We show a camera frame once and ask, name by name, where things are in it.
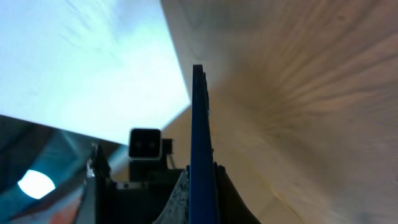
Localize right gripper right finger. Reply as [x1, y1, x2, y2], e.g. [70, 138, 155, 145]
[152, 161, 262, 224]

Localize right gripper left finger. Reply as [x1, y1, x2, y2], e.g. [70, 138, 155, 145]
[74, 143, 116, 224]

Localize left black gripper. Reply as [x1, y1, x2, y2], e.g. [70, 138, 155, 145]
[107, 169, 182, 223]

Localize blue Galaxy smartphone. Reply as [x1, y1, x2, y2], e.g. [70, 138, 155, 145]
[189, 65, 220, 224]

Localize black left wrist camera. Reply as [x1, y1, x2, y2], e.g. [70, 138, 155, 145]
[129, 128, 173, 182]

